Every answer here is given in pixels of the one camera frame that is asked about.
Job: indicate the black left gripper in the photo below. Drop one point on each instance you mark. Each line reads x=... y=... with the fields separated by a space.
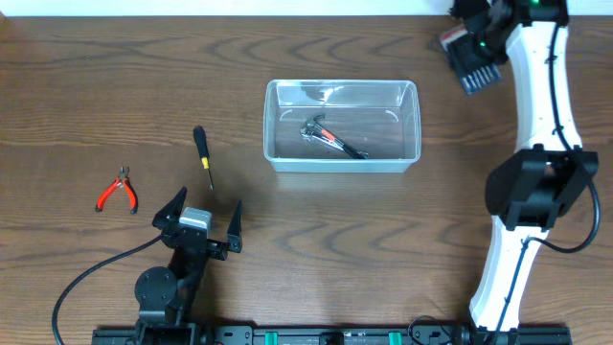
x=199 y=240

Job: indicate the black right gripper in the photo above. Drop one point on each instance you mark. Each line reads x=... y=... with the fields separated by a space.
x=461 y=46

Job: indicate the small red-handled claw hammer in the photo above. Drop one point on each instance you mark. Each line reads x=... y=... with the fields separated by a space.
x=314 y=122

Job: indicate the blue precision screwdriver set case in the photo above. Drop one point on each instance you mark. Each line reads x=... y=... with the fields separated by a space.
x=474 y=70

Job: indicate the chrome combination wrench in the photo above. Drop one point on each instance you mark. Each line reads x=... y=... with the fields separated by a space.
x=329 y=139

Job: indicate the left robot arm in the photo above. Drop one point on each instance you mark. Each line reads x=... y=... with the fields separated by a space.
x=165 y=293

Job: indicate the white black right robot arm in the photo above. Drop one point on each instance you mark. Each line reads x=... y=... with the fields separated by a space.
x=549 y=168

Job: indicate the clear plastic container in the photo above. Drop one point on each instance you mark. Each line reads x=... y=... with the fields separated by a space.
x=377 y=116

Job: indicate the black yellow screwdriver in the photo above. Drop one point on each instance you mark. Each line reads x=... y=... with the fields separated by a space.
x=200 y=139

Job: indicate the black mounting rail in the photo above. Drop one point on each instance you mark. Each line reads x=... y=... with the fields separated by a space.
x=421 y=332

